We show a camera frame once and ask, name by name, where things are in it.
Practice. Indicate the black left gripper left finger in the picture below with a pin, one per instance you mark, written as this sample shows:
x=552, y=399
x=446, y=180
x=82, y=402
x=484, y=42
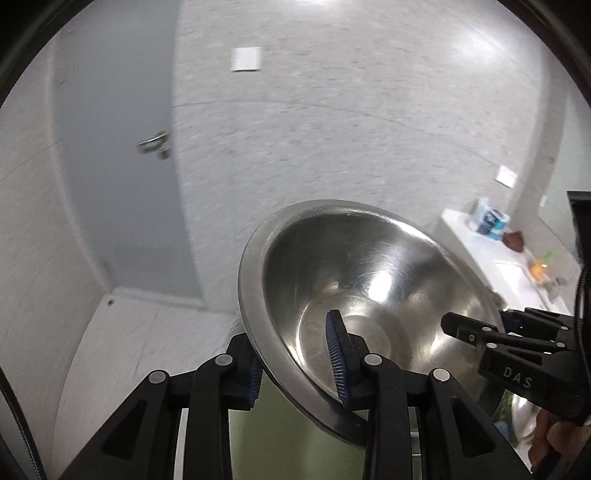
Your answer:
x=139, y=440

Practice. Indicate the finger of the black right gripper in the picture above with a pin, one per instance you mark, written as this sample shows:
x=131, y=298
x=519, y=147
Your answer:
x=532, y=329

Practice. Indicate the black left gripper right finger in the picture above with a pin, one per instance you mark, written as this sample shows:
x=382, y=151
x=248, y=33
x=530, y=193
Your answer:
x=457, y=438

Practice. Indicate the large stainless steel bowl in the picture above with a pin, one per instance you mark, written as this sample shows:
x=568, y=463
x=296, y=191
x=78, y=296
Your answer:
x=391, y=282

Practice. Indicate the person's right hand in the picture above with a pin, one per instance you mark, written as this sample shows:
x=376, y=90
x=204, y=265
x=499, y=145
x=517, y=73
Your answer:
x=566, y=438

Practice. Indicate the chrome faucet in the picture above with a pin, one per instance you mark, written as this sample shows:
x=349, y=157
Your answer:
x=552, y=286

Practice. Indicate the orange soap bottle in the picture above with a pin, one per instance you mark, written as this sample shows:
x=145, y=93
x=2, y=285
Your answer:
x=538, y=266

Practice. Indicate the white sink counter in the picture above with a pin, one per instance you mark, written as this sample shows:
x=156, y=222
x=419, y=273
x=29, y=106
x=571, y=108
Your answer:
x=499, y=268

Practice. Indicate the brown cloth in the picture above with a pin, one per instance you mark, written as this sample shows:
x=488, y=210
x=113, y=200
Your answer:
x=515, y=241

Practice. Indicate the blue white tissue pack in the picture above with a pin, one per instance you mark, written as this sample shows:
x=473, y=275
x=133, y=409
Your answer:
x=487, y=221

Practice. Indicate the green round table mat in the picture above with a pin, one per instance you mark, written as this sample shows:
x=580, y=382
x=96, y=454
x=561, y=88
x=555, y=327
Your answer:
x=275, y=441

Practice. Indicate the grey door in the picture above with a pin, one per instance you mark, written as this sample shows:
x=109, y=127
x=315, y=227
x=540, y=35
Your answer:
x=112, y=90

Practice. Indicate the white double wall socket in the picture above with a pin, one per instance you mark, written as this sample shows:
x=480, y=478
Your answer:
x=506, y=177

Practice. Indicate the metal door handle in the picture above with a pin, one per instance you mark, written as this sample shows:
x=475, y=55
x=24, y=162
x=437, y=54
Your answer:
x=157, y=144

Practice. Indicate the white wall light switch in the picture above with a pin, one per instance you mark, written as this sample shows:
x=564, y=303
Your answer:
x=246, y=59

